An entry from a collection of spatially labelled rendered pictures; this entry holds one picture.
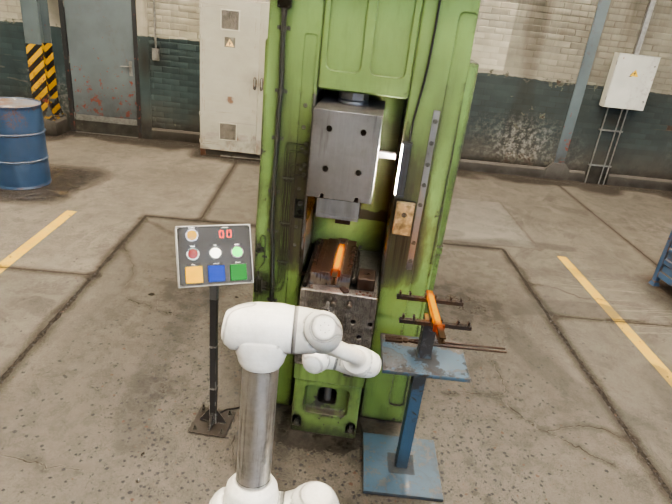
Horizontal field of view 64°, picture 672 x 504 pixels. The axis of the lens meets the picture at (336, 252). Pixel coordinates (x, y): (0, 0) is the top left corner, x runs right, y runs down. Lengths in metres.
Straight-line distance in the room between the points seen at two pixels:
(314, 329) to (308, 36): 1.48
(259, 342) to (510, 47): 7.57
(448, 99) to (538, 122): 6.47
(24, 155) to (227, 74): 2.77
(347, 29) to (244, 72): 5.30
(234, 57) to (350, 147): 5.44
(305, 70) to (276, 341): 1.43
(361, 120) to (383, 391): 1.56
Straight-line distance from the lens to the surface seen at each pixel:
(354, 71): 2.49
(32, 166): 6.72
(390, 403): 3.22
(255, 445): 1.61
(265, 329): 1.42
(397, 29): 2.48
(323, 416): 3.06
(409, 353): 2.60
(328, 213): 2.50
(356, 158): 2.41
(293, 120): 2.55
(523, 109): 8.82
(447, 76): 2.49
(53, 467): 3.13
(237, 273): 2.52
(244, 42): 7.68
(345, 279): 2.63
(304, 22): 2.50
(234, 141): 7.91
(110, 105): 9.02
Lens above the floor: 2.18
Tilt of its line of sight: 25 degrees down
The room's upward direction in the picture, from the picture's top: 6 degrees clockwise
